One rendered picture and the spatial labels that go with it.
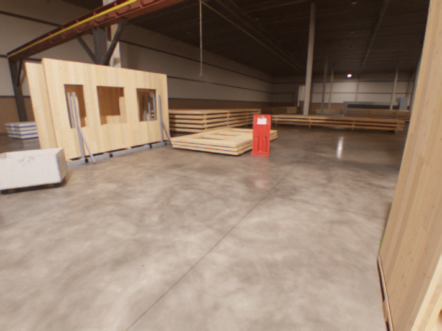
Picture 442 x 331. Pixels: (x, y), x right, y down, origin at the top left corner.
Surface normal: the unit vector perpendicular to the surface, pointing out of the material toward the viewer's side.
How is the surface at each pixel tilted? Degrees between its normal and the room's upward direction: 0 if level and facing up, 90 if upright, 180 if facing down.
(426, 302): 90
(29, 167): 90
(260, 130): 90
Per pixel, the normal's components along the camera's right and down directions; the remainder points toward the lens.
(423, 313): -0.50, 0.23
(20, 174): 0.44, 0.24
